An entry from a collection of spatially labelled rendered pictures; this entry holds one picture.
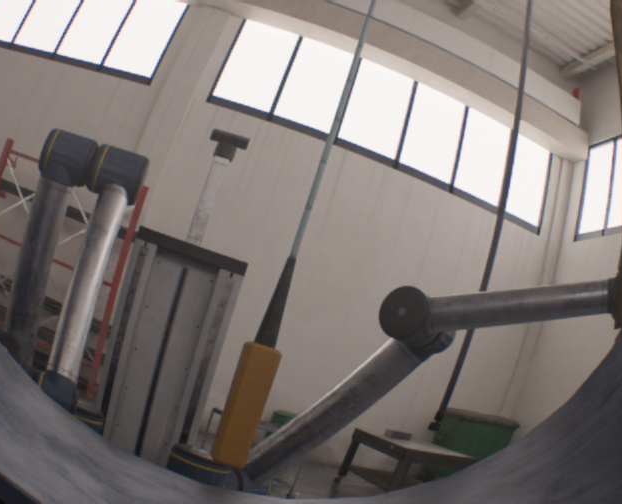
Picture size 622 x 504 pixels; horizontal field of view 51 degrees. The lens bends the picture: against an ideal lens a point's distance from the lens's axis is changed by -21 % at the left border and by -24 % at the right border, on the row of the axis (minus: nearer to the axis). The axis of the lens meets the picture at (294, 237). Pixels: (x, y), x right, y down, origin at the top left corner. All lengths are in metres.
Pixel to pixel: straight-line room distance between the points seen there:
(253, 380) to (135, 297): 0.94
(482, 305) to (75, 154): 1.22
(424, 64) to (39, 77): 6.30
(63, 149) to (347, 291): 9.87
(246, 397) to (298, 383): 10.01
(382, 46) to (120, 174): 9.99
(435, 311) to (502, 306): 0.21
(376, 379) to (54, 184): 1.13
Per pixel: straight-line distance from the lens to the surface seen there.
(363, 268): 11.97
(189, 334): 2.67
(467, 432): 11.48
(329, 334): 11.82
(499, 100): 12.64
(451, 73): 12.35
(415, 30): 12.37
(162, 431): 2.70
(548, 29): 13.23
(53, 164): 2.26
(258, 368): 1.75
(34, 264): 2.29
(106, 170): 2.23
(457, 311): 2.13
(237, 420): 1.76
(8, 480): 0.77
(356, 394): 2.41
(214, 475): 2.34
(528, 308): 2.08
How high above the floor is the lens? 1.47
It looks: 9 degrees up
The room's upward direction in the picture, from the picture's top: 18 degrees clockwise
